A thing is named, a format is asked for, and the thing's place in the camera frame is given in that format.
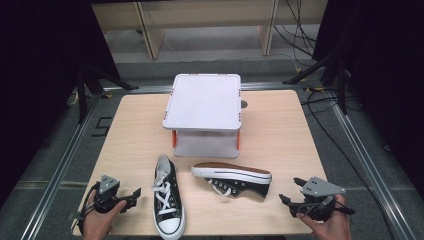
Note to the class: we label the black metal stand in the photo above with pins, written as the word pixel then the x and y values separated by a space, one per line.
pixel 340 83
pixel 81 96

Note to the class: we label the person's right hand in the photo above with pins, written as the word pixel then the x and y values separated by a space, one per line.
pixel 330 228

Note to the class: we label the aluminium floor rail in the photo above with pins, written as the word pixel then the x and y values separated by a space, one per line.
pixel 370 173
pixel 56 176
pixel 150 89

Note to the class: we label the light wooden shelf unit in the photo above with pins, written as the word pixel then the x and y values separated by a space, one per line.
pixel 151 36

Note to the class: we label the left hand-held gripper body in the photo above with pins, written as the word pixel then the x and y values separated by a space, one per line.
pixel 107 186

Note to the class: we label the person's left hand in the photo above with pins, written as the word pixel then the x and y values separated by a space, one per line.
pixel 98 221

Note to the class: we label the white two-tier shoe rack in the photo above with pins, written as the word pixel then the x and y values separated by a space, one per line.
pixel 203 100

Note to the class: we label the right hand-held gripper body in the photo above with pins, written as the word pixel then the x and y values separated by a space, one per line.
pixel 318 190

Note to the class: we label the black canvas sneaker white laces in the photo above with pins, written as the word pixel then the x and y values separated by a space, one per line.
pixel 233 173
pixel 173 200

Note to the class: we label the black curtain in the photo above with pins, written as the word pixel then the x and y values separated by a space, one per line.
pixel 390 83
pixel 40 83

